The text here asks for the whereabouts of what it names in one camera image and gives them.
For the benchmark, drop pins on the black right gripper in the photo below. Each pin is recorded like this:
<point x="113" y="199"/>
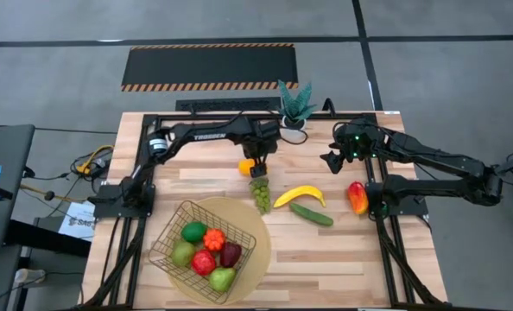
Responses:
<point x="360" y="140"/>

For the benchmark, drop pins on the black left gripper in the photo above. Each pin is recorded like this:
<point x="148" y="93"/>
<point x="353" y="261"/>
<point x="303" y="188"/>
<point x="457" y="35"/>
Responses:
<point x="261" y="142"/>

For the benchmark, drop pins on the yellow orange mango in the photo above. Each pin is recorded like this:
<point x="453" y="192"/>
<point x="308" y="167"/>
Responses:
<point x="245" y="167"/>

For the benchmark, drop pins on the red orange mango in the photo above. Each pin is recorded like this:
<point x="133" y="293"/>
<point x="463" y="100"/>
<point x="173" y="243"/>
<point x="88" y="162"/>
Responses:
<point x="358" y="198"/>

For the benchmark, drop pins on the yellow banana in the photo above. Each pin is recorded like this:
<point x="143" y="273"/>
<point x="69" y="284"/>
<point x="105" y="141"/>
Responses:
<point x="299" y="193"/>

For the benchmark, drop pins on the green cucumber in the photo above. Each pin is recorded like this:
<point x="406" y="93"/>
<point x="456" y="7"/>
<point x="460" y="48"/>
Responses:
<point x="312" y="214"/>

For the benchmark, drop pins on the dark red apple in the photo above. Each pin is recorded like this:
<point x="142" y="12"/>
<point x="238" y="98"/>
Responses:
<point x="230" y="255"/>

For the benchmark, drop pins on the bright red apple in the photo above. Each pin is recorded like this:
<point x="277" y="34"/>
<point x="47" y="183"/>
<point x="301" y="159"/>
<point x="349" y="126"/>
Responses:
<point x="203" y="262"/>

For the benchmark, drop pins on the light green pear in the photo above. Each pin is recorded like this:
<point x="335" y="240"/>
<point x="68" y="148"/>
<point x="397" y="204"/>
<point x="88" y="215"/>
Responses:
<point x="222" y="279"/>

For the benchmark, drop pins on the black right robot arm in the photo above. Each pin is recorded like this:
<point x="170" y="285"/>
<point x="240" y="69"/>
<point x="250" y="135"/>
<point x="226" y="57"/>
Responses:
<point x="433" y="166"/>

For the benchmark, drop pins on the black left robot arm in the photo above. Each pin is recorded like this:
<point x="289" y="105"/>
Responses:
<point x="204" y="135"/>

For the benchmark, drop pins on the green grape bunch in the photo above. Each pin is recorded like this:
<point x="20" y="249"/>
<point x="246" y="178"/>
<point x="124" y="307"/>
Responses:
<point x="261" y="196"/>

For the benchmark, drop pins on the round woven straw placemat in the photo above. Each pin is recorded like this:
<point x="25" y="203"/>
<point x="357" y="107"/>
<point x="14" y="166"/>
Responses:
<point x="256" y="224"/>

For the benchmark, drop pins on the snake plant in white pot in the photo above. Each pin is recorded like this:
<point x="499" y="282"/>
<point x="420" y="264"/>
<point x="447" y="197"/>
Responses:
<point x="295" y="105"/>

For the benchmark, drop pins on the black perforated bar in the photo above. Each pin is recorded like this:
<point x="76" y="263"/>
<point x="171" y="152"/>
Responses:
<point x="228" y="104"/>

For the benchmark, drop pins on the orange red lobed pepper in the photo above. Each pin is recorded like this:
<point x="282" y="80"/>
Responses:
<point x="214" y="240"/>

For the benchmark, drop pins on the dark green lime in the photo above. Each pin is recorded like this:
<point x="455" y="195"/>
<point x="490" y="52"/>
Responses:
<point x="194" y="232"/>

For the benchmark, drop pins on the black hazard striped floor mat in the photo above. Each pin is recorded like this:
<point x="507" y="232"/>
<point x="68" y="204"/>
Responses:
<point x="209" y="65"/>

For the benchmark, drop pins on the white printed paper sheet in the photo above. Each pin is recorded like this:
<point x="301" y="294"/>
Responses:
<point x="78" y="221"/>

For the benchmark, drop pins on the dark grey side desk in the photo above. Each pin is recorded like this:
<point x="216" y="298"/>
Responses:
<point x="6" y="147"/>

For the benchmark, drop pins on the black aluminium table frame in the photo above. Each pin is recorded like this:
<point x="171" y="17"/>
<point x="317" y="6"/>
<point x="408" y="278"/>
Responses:
<point x="388" y="259"/>

